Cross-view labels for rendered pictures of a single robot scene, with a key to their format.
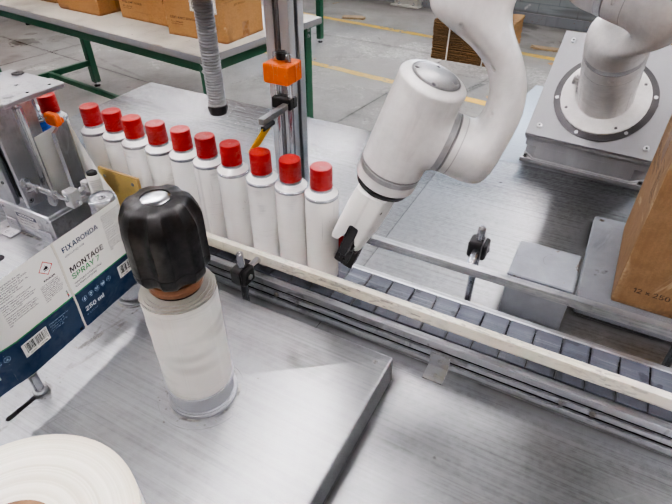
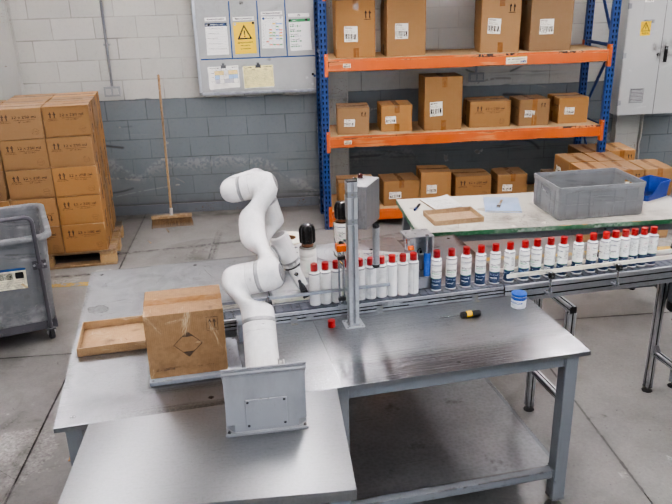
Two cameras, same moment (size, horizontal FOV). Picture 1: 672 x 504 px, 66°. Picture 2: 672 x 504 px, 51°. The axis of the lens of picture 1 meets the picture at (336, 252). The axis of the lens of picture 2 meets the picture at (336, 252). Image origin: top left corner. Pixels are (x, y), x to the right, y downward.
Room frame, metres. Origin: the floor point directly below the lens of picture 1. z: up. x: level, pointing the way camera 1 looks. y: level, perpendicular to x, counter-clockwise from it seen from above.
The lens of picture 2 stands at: (3.01, -1.84, 2.28)
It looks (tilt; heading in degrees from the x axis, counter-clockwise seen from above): 21 degrees down; 140
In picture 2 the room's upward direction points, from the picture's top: 2 degrees counter-clockwise
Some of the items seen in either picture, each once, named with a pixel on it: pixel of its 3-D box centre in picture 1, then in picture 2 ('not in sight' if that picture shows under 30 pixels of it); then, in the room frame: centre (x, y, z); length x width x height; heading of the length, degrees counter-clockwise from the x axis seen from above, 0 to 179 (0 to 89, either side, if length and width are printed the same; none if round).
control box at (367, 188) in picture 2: not in sight; (362, 202); (0.83, 0.17, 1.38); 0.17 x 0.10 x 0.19; 117
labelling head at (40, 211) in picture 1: (39, 157); (416, 259); (0.83, 0.53, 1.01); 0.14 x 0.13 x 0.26; 62
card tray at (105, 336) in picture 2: not in sight; (115, 334); (0.24, -0.77, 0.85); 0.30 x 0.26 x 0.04; 62
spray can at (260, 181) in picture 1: (265, 208); (336, 281); (0.71, 0.12, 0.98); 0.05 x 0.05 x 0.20
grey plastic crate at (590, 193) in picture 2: not in sight; (587, 193); (0.63, 2.40, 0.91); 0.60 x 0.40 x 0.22; 58
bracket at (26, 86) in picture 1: (7, 87); (417, 233); (0.82, 0.53, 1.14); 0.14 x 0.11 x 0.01; 62
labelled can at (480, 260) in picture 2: not in sight; (480, 265); (1.04, 0.74, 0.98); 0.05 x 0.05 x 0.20
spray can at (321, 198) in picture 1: (322, 224); (314, 284); (0.66, 0.02, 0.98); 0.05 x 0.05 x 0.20
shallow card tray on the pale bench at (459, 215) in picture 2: not in sight; (453, 215); (0.13, 1.62, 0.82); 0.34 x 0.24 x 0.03; 61
